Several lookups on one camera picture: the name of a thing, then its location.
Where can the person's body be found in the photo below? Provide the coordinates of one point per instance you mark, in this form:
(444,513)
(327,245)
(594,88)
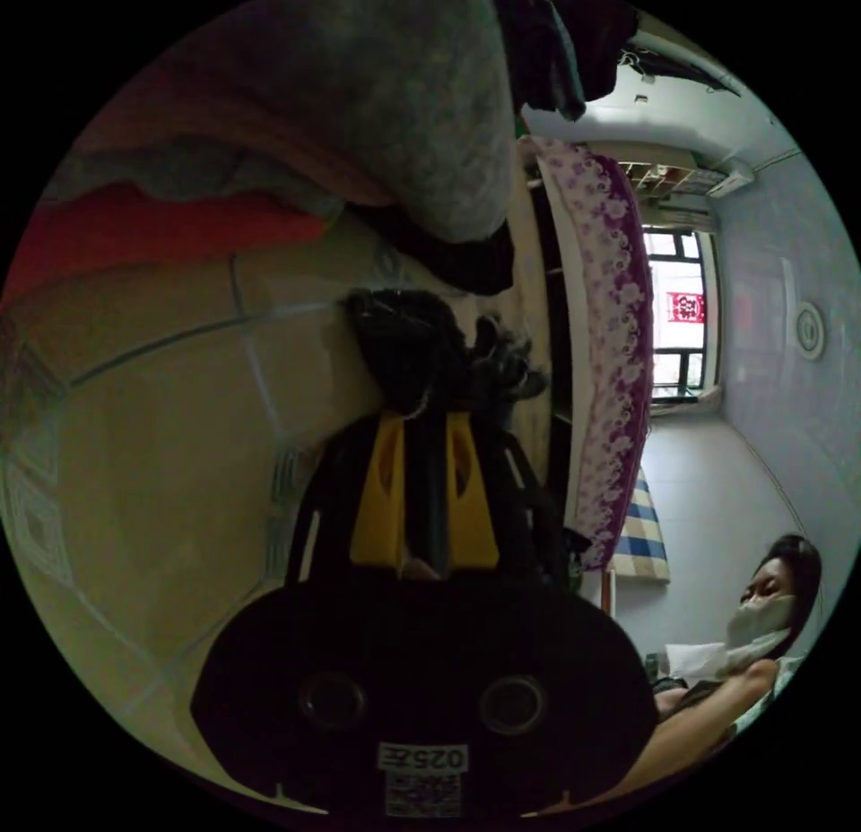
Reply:
(773,617)

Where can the white air conditioner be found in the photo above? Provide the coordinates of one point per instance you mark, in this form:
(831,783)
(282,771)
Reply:
(732,178)

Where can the round ceiling lamp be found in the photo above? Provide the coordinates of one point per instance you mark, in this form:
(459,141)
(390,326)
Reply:
(810,331)

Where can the shelf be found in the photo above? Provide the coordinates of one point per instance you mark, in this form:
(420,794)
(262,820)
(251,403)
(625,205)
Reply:
(669,183)

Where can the dark cupboard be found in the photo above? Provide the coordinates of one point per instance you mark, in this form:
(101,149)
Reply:
(558,348)

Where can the window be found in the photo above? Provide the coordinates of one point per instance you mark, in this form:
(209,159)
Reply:
(679,321)

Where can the person's left forearm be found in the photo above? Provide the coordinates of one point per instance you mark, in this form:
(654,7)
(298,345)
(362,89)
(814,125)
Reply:
(699,718)

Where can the dark hanging clothes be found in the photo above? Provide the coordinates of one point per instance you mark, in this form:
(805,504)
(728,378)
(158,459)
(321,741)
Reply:
(545,52)

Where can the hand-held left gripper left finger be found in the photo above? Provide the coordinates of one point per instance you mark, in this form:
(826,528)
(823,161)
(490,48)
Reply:
(377,509)

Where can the purple floral cloth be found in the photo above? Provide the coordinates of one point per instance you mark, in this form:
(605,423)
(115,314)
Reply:
(615,321)

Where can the blue striped cloth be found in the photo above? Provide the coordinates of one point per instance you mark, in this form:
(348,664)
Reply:
(642,529)

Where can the pile of clothes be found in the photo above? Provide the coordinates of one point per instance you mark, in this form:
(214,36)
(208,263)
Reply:
(403,106)

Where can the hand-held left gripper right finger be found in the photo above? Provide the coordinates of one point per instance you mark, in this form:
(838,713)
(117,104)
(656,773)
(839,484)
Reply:
(471,516)

